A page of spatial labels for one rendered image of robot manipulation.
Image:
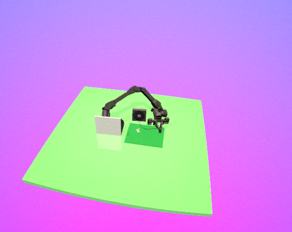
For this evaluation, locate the dark grey cooling fan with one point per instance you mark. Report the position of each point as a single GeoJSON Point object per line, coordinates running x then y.
{"type": "Point", "coordinates": [139, 114]}

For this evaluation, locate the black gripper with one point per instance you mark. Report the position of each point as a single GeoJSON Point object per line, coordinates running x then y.
{"type": "Point", "coordinates": [158, 119]}

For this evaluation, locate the green circuit board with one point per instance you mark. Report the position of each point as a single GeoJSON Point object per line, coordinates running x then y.
{"type": "Point", "coordinates": [145, 135]}

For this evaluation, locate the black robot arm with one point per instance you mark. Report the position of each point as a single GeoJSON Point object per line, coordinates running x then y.
{"type": "Point", "coordinates": [157, 107]}

